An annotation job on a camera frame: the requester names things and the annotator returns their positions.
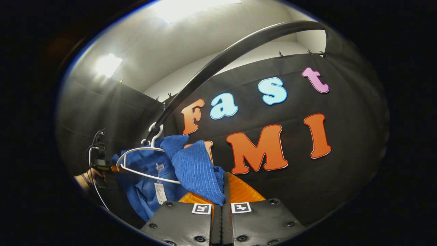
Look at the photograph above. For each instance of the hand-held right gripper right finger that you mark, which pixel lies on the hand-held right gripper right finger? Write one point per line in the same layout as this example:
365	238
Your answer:
227	222

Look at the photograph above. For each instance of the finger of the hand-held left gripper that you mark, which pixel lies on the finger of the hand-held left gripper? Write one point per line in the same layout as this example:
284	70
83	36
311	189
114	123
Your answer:
107	168

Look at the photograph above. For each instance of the small ceiling light panel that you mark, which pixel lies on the small ceiling light panel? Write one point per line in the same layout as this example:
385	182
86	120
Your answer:
108	65

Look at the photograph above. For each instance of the black clothes rack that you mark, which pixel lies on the black clothes rack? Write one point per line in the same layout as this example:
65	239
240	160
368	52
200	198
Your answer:
222	58

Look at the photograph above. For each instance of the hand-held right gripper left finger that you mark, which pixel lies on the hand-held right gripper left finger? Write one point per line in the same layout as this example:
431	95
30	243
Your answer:
181	222

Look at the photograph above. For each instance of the white hanger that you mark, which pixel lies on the white hanger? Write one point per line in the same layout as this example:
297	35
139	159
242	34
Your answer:
156	137

